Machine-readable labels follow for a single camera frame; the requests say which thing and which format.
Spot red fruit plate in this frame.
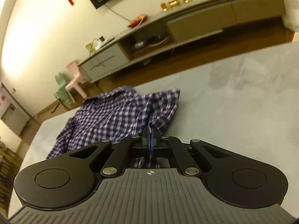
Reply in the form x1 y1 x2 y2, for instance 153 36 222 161
127 14 148 27

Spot pale room door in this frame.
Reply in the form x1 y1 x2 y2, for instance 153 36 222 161
0 82 31 137

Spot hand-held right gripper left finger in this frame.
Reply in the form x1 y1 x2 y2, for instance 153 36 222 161
68 126 152 177

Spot tangled cables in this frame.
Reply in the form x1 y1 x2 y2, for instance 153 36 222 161
149 36 170 47

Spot dark wooden furniture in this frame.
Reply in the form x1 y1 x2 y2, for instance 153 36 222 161
0 138 24 206

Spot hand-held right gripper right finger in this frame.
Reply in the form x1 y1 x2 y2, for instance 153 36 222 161
151 127 233 176

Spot blue plaid shirt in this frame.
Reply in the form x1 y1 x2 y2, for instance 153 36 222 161
46 86 181 168

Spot long grey low cabinet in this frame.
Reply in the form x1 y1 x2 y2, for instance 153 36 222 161
78 0 286 83

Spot thin wall cable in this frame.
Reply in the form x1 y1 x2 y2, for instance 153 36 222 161
104 3 131 21

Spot white curtain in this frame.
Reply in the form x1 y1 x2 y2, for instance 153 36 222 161
281 0 299 32

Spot green plastic chair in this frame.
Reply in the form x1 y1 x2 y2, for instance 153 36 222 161
54 72 75 110

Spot white power strip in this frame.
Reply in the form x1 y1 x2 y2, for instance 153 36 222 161
95 38 115 49

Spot pink plastic chair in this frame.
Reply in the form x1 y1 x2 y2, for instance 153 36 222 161
65 60 93 103

